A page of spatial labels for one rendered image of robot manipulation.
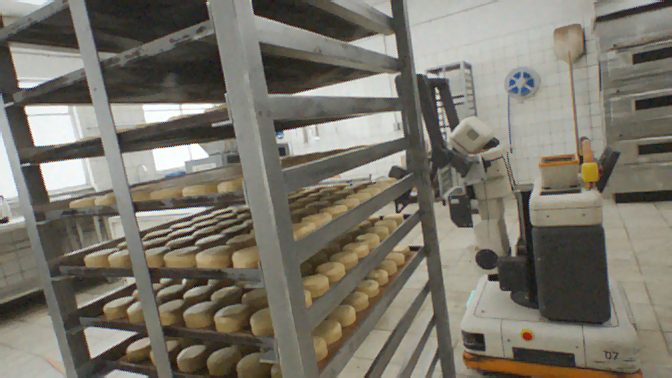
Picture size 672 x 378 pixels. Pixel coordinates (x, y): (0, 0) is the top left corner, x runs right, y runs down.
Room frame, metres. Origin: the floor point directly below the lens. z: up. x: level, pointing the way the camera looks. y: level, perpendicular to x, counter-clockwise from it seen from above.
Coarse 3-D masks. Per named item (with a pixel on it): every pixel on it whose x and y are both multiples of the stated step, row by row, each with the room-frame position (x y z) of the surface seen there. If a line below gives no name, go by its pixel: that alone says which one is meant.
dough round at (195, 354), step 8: (184, 352) 0.62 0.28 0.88; (192, 352) 0.61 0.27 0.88; (200, 352) 0.61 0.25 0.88; (208, 352) 0.61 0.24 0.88; (184, 360) 0.59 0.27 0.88; (192, 360) 0.59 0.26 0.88; (200, 360) 0.60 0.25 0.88; (184, 368) 0.59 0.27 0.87; (192, 368) 0.59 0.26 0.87; (200, 368) 0.60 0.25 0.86
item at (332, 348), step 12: (396, 276) 0.84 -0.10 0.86; (384, 288) 0.79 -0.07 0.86; (372, 300) 0.74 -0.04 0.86; (360, 312) 0.70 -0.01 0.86; (348, 336) 0.62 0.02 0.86; (336, 348) 0.59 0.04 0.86; (120, 360) 0.67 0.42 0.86; (144, 360) 0.65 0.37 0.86; (324, 360) 0.56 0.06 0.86; (180, 372) 0.59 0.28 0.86; (192, 372) 0.59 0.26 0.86; (204, 372) 0.58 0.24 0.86
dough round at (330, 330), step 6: (324, 324) 0.63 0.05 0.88; (330, 324) 0.63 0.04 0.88; (336, 324) 0.63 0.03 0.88; (318, 330) 0.62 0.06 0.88; (324, 330) 0.61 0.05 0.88; (330, 330) 0.61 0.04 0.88; (336, 330) 0.61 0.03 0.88; (318, 336) 0.61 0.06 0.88; (324, 336) 0.60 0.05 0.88; (330, 336) 0.60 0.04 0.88; (336, 336) 0.61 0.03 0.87; (330, 342) 0.60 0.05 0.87
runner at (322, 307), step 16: (400, 224) 0.84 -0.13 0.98; (416, 224) 0.93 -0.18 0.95; (384, 240) 0.74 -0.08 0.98; (400, 240) 0.82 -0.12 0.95; (368, 256) 0.67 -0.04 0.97; (384, 256) 0.73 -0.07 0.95; (352, 272) 0.61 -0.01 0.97; (368, 272) 0.66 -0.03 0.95; (336, 288) 0.56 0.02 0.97; (352, 288) 0.60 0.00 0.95; (320, 304) 0.51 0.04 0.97; (336, 304) 0.55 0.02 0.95; (320, 320) 0.51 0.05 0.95; (272, 352) 0.45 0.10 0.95
